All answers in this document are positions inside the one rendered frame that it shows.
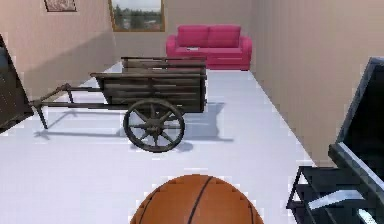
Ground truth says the wood framed window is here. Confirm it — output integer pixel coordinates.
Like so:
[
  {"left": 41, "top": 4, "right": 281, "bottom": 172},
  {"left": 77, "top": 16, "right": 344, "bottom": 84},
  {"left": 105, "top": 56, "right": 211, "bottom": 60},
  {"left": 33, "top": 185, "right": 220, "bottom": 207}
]
[{"left": 108, "top": 0, "right": 166, "bottom": 33}]

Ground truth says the dark wooden cart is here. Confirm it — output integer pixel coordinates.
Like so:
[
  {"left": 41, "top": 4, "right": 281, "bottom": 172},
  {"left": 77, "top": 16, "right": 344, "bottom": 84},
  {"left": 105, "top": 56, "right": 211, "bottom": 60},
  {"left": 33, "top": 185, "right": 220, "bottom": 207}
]
[{"left": 29, "top": 55, "right": 208, "bottom": 154}]

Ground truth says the black television set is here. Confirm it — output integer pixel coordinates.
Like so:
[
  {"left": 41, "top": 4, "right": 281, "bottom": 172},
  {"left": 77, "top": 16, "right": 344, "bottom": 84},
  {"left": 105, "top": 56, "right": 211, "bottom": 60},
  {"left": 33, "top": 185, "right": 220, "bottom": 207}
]
[{"left": 327, "top": 56, "right": 384, "bottom": 198}]

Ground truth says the dark brown cabinet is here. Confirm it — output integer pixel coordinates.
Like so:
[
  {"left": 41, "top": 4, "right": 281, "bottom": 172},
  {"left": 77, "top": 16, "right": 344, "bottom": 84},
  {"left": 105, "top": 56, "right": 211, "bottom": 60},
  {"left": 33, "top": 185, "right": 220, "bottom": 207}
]
[{"left": 0, "top": 33, "right": 35, "bottom": 134}]

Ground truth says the pink sofa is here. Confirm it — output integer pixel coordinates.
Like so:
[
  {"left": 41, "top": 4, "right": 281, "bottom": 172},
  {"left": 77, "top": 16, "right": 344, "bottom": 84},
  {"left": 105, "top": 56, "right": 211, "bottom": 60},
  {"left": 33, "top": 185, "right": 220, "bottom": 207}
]
[{"left": 165, "top": 23, "right": 253, "bottom": 71}]

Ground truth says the black metal stand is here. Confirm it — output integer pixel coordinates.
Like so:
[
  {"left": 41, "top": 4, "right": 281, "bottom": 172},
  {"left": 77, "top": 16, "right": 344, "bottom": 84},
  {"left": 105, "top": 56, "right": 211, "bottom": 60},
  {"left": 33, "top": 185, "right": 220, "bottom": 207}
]
[{"left": 285, "top": 165, "right": 384, "bottom": 224}]

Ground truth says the framed wall picture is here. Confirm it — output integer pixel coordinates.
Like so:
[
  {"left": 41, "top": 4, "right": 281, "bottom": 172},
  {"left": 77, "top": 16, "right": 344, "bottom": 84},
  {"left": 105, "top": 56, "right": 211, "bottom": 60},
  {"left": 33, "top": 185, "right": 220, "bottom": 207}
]
[{"left": 43, "top": 0, "right": 78, "bottom": 13}]

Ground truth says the orange basketball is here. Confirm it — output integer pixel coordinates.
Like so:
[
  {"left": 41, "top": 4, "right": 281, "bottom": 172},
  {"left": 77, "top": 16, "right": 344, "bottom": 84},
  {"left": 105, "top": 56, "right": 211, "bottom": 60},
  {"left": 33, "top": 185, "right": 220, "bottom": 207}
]
[{"left": 129, "top": 173, "right": 265, "bottom": 224}]

